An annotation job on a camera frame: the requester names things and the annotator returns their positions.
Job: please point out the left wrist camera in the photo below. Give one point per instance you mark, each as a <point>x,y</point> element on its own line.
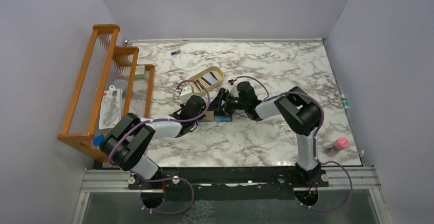
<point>185,93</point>

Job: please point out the tan credit card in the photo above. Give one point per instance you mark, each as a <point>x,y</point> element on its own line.
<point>208,116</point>

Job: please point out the yellow oval tray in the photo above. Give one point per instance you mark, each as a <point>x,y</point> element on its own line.
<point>197,89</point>

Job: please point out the grey white card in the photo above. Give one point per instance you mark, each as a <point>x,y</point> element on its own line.
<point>209,78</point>

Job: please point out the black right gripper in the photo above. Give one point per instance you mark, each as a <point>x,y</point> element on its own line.
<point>222,95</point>

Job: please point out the small purple marker cap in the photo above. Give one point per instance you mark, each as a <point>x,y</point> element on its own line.
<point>175,52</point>

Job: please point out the white packaged item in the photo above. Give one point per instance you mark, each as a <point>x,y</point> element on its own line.
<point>111,108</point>

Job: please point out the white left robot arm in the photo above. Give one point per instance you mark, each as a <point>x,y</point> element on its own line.
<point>126,143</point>

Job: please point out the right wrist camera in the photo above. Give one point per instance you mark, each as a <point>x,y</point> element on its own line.
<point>232,87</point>

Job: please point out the green white marker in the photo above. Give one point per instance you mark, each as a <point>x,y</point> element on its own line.
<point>344,101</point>

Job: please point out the blue object in rack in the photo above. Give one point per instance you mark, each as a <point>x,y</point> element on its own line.
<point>97,140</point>

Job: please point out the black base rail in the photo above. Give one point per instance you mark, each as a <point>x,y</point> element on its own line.
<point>230,183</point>

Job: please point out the green white box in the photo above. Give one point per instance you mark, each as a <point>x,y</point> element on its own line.
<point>140,72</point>

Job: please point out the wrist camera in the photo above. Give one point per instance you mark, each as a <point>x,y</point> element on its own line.
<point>185,93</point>
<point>232,87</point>

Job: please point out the teal card holder wallet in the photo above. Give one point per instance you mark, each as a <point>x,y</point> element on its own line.
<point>220,117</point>

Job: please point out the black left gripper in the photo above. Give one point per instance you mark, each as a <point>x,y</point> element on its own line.
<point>201,117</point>

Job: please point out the orange wooden rack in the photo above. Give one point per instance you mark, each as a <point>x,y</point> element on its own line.
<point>104,64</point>

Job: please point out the pink bottle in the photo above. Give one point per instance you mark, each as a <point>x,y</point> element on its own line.
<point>337,146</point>

